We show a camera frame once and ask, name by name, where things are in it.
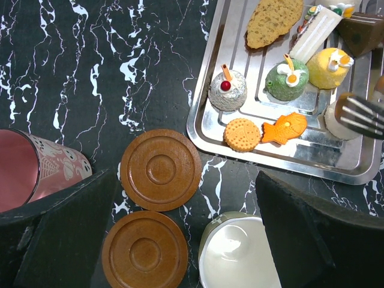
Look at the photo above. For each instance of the round orange biscuit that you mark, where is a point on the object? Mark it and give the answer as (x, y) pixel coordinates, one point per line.
(242, 135)

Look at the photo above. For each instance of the black metal tongs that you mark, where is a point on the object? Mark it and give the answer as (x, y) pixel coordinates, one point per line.
(360, 115)

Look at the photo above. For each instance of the brown oval cookie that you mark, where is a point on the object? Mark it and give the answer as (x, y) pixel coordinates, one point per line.
(272, 19)

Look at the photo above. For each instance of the chocolate triangle cake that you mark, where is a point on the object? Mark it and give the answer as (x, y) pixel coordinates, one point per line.
(361, 33)

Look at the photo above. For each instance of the green ceramic cup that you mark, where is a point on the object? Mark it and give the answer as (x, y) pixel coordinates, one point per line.
(234, 252)

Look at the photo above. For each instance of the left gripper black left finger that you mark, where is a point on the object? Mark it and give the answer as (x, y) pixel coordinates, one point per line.
(55, 241)

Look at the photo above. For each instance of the brown wooden coaster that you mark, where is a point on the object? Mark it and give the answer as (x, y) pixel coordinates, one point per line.
(145, 249)
(160, 170)

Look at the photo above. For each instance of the yellow dome cake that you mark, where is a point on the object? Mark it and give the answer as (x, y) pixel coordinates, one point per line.
(328, 68)

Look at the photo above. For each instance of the green dome cake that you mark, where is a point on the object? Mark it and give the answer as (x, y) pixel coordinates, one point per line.
(287, 80)

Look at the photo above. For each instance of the silver metal tray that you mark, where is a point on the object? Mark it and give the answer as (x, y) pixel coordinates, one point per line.
(316, 152)

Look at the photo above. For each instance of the white sprinkle cherry cake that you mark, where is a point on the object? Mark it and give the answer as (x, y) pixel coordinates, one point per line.
(228, 90)

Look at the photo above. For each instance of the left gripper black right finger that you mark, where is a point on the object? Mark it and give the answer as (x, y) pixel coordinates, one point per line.
(316, 243)

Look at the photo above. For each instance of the pink patterned mug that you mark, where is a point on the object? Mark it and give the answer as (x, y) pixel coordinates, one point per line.
(33, 168)

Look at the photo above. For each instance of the orange fish-shaped cookie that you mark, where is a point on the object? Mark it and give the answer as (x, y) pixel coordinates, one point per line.
(285, 128)

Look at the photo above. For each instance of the white cream puff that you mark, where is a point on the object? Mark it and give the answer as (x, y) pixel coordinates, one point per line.
(327, 3)

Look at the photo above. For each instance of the white rectangular cream cake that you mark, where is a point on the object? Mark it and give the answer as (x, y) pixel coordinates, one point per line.
(319, 23)

